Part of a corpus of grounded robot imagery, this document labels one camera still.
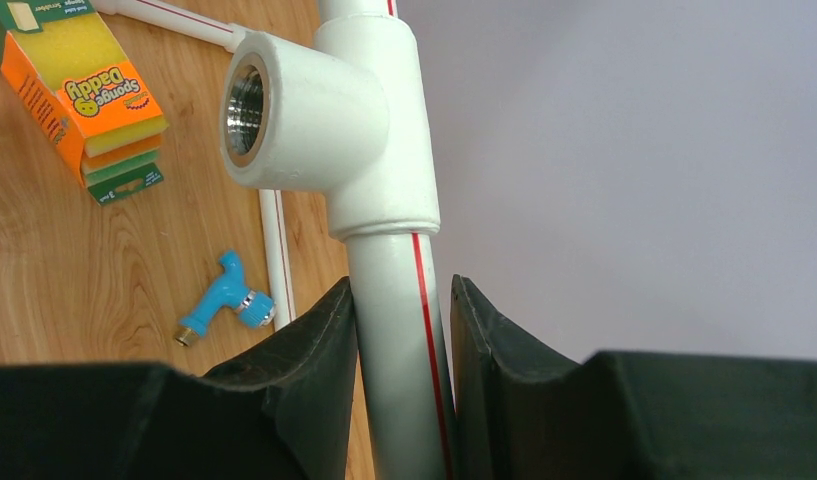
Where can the white PVC pipe frame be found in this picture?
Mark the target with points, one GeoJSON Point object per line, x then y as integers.
{"type": "Point", "coordinates": [347, 118]}

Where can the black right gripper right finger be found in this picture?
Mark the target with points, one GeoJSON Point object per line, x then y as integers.
{"type": "Point", "coordinates": [525, 411]}

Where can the blue water faucet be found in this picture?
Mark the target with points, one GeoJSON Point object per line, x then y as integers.
{"type": "Point", "coordinates": [253, 308]}

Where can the orange green carton box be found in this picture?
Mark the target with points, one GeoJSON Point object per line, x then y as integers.
{"type": "Point", "coordinates": [82, 90]}

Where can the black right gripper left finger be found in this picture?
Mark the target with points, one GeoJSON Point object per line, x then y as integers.
{"type": "Point", "coordinates": [279, 410]}

